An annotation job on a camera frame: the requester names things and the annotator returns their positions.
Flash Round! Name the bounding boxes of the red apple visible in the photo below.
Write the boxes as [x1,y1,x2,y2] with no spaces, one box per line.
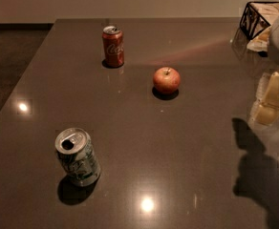
[153,67,181,94]

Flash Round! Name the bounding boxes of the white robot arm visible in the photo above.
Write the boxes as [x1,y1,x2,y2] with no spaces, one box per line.
[251,16,279,126]

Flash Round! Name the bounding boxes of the red cola can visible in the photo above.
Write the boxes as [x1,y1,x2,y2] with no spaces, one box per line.
[102,26,124,68]

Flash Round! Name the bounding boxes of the green 7up can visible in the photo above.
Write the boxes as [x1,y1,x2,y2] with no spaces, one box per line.
[54,128,101,187]

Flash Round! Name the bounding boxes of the white paper napkins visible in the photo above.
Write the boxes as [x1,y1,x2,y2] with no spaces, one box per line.
[247,27,270,52]

